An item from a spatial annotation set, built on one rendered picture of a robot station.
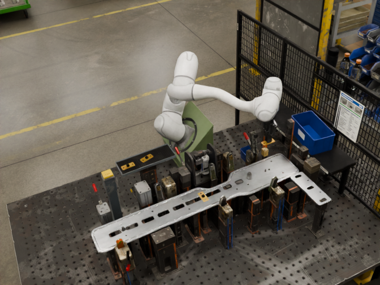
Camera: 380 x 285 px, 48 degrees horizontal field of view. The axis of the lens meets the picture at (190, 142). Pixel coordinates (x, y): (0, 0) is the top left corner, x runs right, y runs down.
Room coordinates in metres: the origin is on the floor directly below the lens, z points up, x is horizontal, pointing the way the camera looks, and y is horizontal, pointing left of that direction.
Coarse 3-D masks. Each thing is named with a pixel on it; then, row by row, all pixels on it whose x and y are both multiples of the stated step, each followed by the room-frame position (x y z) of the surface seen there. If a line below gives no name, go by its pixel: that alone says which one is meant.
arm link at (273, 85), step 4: (268, 80) 2.02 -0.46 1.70; (272, 80) 2.01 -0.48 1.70; (276, 80) 2.01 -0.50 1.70; (280, 80) 2.02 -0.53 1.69; (268, 84) 2.00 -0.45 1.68; (272, 84) 1.99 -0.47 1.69; (276, 84) 1.99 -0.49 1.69; (280, 84) 2.00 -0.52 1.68; (264, 88) 2.02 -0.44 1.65; (268, 88) 1.99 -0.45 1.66; (272, 88) 1.98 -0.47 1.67; (276, 88) 1.98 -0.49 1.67; (280, 88) 1.99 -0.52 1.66; (264, 92) 1.99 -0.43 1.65; (268, 92) 1.97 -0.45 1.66; (272, 92) 1.96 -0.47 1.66; (276, 92) 1.97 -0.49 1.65; (280, 92) 1.98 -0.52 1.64; (280, 96) 1.98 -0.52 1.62
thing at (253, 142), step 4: (252, 132) 2.18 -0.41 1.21; (252, 136) 2.16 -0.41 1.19; (256, 136) 2.14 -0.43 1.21; (252, 140) 2.16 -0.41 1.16; (256, 140) 2.17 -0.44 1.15; (252, 144) 2.15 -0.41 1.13; (256, 144) 2.16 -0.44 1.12; (252, 148) 2.15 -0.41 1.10; (256, 148) 2.16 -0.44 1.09; (252, 152) 2.14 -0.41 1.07; (256, 152) 2.15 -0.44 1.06
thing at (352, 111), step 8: (344, 96) 2.22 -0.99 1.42; (344, 104) 2.21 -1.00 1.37; (352, 104) 2.15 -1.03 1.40; (360, 104) 2.10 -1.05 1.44; (336, 112) 2.25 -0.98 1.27; (344, 112) 2.20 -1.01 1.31; (352, 112) 2.14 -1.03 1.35; (360, 112) 2.09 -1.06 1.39; (336, 120) 2.24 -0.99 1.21; (344, 120) 2.18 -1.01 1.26; (352, 120) 2.13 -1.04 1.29; (360, 120) 2.07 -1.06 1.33; (344, 128) 2.17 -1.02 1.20; (352, 128) 2.11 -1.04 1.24; (360, 128) 2.06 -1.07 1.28; (352, 136) 2.10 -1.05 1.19
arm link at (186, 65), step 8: (184, 56) 2.38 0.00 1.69; (192, 56) 2.38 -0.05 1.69; (176, 64) 2.36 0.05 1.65; (184, 64) 2.32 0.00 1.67; (192, 64) 2.33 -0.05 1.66; (176, 72) 2.30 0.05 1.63; (184, 72) 2.28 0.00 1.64; (192, 72) 2.29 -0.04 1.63; (168, 96) 2.64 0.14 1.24; (168, 104) 2.61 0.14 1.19; (176, 104) 2.60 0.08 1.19; (184, 104) 2.63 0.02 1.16; (176, 112) 2.60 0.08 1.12
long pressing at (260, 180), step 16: (272, 160) 2.13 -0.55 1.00; (288, 160) 2.12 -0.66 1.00; (240, 176) 1.99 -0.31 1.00; (256, 176) 1.98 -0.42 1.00; (272, 176) 1.97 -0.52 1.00; (288, 176) 1.97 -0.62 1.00; (192, 192) 1.88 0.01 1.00; (208, 192) 1.87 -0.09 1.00; (224, 192) 1.86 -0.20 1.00; (240, 192) 1.85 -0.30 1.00; (144, 208) 1.77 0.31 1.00; (160, 208) 1.77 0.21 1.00; (192, 208) 1.75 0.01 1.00; (208, 208) 1.75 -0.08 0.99; (112, 224) 1.66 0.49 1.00; (128, 224) 1.65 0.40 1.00; (144, 224) 1.65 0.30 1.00; (160, 224) 1.64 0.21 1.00; (96, 240) 1.55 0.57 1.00; (112, 240) 1.55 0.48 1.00; (128, 240) 1.54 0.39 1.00
